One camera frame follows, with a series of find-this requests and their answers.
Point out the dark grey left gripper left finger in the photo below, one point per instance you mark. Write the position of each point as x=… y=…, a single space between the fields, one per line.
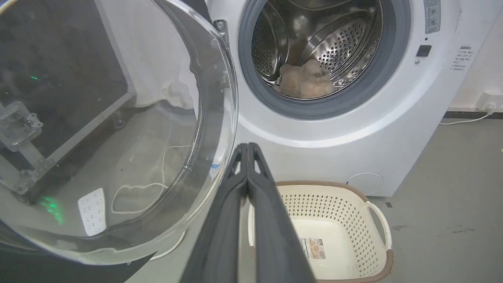
x=220 y=236

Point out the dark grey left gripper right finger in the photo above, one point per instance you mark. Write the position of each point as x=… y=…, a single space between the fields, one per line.
x=275 y=236

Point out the transparent washer door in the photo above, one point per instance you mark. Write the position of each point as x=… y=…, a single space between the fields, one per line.
x=165 y=118

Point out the white front-load washing machine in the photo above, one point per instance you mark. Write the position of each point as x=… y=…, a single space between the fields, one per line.
x=353 y=129

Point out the cream perforated laundry basket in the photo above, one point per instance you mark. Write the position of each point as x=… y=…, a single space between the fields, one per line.
x=346 y=236

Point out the white power strip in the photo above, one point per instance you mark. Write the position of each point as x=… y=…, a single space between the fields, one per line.
x=92 y=212

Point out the beige fluffy towel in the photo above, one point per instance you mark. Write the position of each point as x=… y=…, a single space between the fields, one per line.
x=305 y=81

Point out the white hanging cloth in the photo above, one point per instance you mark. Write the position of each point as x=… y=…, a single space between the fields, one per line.
x=157 y=55

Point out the black panel with aluminium frame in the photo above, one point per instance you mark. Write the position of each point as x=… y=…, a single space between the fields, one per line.
x=59 y=78

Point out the white wall socket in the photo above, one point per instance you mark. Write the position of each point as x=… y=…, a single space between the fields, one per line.
x=489 y=102

